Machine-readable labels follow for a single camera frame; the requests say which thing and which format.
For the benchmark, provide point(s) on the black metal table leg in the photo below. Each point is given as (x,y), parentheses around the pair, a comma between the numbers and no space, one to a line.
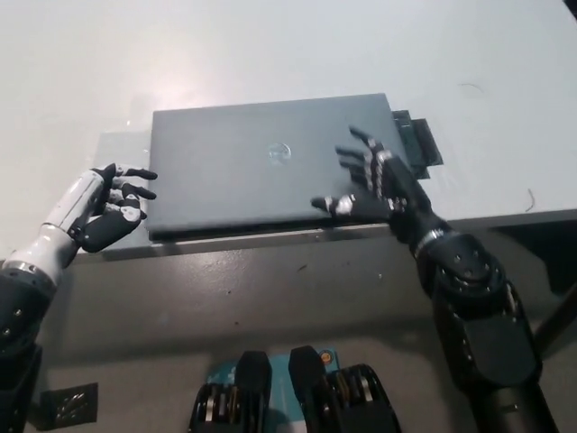
(559,315)

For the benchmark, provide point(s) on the black tape patch on desk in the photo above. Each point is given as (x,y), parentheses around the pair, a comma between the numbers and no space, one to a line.
(421,140)

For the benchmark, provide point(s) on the dark grey laptop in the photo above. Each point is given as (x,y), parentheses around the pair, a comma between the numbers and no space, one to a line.
(252,180)

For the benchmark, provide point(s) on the black table frame bar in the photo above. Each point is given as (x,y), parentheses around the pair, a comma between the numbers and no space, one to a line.
(536,245)

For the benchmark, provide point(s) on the black floor tape patch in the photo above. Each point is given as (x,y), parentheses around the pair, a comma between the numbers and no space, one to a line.
(70,403)

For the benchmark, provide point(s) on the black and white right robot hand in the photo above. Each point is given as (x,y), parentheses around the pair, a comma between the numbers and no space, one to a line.
(392,194)

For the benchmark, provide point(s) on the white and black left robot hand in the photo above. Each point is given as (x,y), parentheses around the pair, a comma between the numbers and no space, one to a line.
(85,212)

